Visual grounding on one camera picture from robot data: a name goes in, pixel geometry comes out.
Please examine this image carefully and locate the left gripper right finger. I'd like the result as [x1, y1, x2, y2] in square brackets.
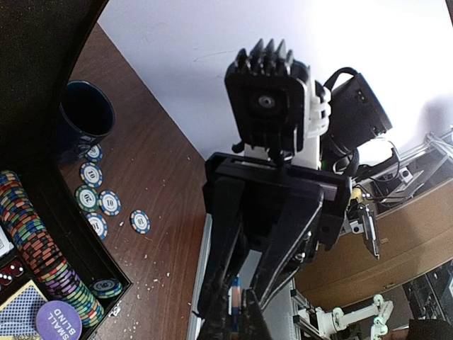
[240, 288, 272, 340]

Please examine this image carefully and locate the cardboard box in background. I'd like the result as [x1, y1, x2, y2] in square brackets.
[295, 181, 452, 310]

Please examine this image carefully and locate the dark blue mug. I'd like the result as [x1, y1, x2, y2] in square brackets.
[52, 80, 115, 164]

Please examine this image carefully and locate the red die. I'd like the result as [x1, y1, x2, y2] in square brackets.
[0, 271, 13, 287]
[6, 260, 25, 278]

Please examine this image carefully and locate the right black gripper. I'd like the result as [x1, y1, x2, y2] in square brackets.
[197, 152, 352, 319]

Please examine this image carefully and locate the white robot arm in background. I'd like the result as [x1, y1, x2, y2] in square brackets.
[196, 277, 394, 339]

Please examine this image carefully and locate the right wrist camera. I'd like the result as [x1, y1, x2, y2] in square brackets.
[224, 40, 331, 167]

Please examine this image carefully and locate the playing card deck box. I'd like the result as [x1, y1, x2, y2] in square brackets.
[1, 280, 47, 340]

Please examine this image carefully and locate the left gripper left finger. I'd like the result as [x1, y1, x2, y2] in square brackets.
[197, 275, 233, 339]

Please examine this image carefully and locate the purple small blind button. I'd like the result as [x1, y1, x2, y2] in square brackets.
[35, 300, 82, 340]

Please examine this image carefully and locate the right poker chip row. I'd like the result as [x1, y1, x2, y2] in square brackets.
[1, 170, 105, 328]

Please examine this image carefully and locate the black poker case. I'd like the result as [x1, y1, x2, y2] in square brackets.
[0, 0, 134, 340]

